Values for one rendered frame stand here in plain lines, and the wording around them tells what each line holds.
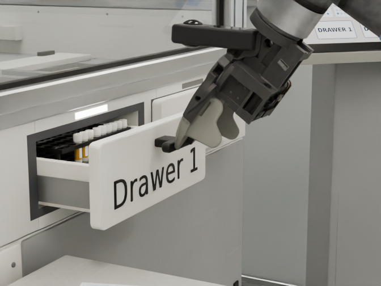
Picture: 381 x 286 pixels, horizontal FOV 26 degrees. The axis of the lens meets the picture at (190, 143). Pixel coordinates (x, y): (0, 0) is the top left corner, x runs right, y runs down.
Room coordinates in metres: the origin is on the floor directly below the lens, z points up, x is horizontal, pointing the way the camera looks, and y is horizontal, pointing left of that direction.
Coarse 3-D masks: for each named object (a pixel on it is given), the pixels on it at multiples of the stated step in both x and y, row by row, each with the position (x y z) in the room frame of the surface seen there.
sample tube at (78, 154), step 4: (76, 136) 1.11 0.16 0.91; (80, 136) 1.11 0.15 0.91; (76, 140) 1.11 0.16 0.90; (80, 140) 1.11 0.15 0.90; (80, 148) 1.11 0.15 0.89; (76, 152) 1.11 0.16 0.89; (80, 152) 1.11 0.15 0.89; (76, 156) 1.11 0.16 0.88; (80, 156) 1.11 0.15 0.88; (76, 160) 1.11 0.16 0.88; (80, 160) 1.11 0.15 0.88
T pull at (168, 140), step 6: (156, 138) 1.09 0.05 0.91; (162, 138) 1.09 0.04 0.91; (168, 138) 1.09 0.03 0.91; (174, 138) 1.08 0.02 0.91; (156, 144) 1.09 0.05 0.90; (162, 144) 1.06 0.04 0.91; (168, 144) 1.05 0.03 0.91; (174, 144) 1.07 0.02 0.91; (186, 144) 1.10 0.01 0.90; (162, 150) 1.06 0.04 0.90; (168, 150) 1.05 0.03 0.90; (174, 150) 1.07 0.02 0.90
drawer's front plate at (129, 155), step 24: (168, 120) 1.13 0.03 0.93; (96, 144) 0.98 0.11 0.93; (120, 144) 1.01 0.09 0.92; (144, 144) 1.07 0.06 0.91; (192, 144) 1.19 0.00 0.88; (96, 168) 0.97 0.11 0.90; (120, 168) 1.01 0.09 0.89; (144, 168) 1.07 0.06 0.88; (192, 168) 1.19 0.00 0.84; (96, 192) 0.98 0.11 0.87; (120, 192) 1.01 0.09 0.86; (168, 192) 1.13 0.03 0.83; (96, 216) 0.98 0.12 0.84; (120, 216) 1.01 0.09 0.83
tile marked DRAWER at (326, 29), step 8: (320, 24) 1.76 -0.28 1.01; (328, 24) 1.77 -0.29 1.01; (336, 24) 1.77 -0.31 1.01; (344, 24) 1.78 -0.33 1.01; (352, 24) 1.79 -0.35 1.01; (320, 32) 1.75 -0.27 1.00; (328, 32) 1.75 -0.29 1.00; (336, 32) 1.76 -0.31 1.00; (344, 32) 1.77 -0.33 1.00; (352, 32) 1.77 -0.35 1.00
